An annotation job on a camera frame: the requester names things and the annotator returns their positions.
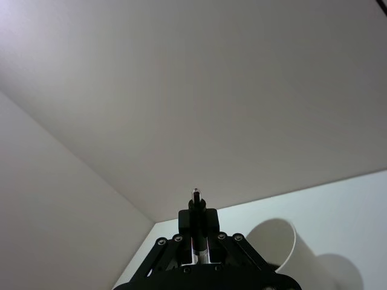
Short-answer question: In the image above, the white cylindrical cup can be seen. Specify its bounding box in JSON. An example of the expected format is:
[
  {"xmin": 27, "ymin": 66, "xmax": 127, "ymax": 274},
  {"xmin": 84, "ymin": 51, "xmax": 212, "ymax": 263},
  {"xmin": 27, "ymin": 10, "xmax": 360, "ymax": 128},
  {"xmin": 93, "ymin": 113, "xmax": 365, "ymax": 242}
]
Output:
[{"xmin": 246, "ymin": 217, "xmax": 345, "ymax": 290}]

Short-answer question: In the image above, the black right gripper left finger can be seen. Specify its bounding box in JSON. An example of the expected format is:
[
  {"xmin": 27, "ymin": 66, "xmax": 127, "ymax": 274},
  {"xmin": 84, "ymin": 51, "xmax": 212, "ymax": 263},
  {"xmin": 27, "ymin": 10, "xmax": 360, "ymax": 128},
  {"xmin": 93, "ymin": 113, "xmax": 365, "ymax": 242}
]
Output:
[{"xmin": 130, "ymin": 208, "xmax": 195, "ymax": 283}]

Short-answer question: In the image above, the black and silver pen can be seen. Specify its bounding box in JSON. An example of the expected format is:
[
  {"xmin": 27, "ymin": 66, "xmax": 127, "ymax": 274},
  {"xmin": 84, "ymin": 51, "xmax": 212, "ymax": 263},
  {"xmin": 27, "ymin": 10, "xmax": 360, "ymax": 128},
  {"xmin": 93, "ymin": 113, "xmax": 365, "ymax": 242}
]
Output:
[{"xmin": 188, "ymin": 187, "xmax": 212, "ymax": 264}]

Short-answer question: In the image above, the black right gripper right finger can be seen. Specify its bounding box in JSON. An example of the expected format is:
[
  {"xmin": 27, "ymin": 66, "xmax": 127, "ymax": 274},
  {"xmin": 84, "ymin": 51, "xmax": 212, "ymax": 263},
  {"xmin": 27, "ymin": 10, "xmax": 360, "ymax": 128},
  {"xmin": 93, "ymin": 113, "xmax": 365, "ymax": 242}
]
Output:
[{"xmin": 200, "ymin": 208, "xmax": 275, "ymax": 274}]

